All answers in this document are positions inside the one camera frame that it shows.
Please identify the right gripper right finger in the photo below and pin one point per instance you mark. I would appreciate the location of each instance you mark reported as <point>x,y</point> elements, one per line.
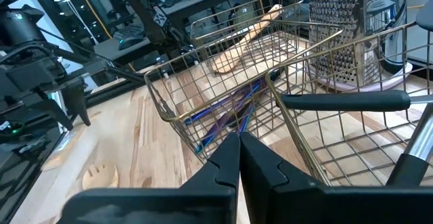
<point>304,207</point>

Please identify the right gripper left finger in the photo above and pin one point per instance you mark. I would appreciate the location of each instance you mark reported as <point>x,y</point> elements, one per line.
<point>203,203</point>

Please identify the long wooden spatula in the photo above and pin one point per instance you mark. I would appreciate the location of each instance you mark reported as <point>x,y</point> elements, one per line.
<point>243,43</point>

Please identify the wooden spoon head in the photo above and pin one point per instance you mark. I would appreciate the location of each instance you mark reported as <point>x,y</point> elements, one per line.
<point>101,180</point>

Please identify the black aluminium table frame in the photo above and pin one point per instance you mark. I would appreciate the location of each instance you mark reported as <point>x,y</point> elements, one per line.
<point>115,92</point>

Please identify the iridescent knife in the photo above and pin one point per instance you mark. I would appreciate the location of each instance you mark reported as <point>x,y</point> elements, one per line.
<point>248,115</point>
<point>216,107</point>
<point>220,129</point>

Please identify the black computer mouse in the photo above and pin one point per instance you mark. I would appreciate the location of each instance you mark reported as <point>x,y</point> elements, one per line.
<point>130,43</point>

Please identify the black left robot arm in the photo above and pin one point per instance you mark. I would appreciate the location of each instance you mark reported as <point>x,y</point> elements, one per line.
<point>20,27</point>

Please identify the pink steel box grater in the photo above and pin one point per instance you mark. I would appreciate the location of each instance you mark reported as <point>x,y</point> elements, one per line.
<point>335,31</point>

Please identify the black keyboard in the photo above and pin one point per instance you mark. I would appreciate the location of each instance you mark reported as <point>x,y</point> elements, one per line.
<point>126,30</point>

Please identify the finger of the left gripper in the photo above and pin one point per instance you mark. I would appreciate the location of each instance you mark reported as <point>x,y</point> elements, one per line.
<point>54,110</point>
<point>79,102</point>

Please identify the dark grey desk top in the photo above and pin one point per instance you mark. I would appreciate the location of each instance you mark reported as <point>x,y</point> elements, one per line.
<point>111,49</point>

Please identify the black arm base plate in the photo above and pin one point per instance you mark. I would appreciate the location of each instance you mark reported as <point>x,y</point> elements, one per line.
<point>30,149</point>

